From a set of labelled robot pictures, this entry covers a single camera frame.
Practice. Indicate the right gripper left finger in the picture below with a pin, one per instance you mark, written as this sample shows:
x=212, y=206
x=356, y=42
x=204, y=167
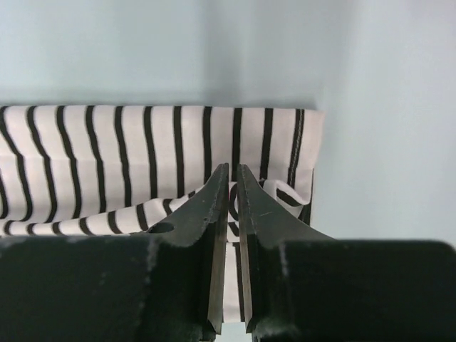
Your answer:
x=162, y=285

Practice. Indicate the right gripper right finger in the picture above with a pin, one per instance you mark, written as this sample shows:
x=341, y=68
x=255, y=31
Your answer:
x=302, y=285

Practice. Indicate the black white striped tank top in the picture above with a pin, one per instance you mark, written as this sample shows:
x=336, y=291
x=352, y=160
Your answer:
x=102, y=169

